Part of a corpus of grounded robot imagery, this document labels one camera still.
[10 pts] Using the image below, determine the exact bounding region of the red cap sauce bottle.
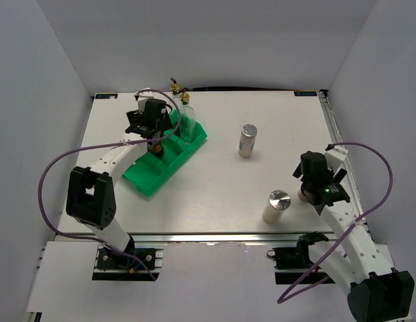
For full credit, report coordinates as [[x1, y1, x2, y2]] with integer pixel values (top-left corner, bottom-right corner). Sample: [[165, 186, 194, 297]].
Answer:
[[150, 142, 164, 158]]

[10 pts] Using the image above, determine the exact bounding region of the clear glass bottle gold spout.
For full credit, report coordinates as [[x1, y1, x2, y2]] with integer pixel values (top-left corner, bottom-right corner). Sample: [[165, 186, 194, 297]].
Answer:
[[179, 88, 196, 142]]

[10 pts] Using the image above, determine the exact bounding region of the glass bottle with dark sauce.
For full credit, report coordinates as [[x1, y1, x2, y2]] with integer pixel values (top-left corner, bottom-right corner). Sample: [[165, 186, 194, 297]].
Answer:
[[169, 78, 181, 129]]

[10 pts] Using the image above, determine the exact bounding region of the white lid spice jar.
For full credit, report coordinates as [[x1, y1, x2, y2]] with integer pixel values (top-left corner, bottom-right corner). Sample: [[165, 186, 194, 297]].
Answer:
[[297, 189, 307, 202]]

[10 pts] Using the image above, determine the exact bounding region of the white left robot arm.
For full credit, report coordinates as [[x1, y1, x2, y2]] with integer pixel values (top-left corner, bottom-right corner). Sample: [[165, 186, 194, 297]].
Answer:
[[66, 98, 172, 268]]

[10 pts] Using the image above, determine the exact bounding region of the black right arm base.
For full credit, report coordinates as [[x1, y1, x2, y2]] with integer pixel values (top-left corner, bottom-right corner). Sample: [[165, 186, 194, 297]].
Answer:
[[266, 231, 329, 285]]

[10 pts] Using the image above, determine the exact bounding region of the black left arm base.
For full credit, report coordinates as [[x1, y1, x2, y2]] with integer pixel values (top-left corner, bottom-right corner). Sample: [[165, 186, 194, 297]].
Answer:
[[92, 246, 163, 282]]

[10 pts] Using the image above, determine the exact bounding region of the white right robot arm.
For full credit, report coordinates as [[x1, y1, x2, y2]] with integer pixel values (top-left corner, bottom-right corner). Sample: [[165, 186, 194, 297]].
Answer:
[[293, 148, 415, 321]]

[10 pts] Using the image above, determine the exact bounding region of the green three-compartment plastic bin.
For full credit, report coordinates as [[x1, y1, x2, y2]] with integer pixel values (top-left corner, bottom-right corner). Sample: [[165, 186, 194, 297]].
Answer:
[[123, 123, 207, 198]]

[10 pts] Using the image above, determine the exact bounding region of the white shaker silver lid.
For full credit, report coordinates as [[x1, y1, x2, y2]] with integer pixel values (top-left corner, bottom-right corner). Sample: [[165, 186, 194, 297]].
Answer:
[[262, 190, 291, 224]]

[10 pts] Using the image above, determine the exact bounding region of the left blue logo sticker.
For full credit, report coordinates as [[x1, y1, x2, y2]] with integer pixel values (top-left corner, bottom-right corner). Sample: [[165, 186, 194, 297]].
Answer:
[[94, 93, 118, 100]]

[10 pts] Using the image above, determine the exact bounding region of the blue logo sticker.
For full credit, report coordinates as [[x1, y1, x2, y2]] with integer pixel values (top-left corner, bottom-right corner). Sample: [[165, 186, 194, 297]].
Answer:
[[293, 91, 318, 97], [94, 93, 118, 100]]

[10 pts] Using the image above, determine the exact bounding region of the white shaker blue label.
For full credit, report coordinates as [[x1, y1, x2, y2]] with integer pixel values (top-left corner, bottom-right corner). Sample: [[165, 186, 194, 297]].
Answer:
[[238, 124, 258, 158]]

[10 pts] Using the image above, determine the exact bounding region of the right blue logo sticker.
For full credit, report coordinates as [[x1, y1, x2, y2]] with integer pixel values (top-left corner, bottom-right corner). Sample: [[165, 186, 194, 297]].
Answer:
[[293, 91, 318, 97]]

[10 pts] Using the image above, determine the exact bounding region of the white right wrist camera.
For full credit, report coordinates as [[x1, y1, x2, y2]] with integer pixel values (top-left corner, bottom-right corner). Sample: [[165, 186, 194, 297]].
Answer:
[[324, 144, 348, 174]]

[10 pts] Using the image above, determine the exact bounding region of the aluminium table frame rail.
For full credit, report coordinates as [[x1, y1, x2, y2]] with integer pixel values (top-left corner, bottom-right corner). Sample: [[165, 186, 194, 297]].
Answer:
[[317, 89, 373, 241]]

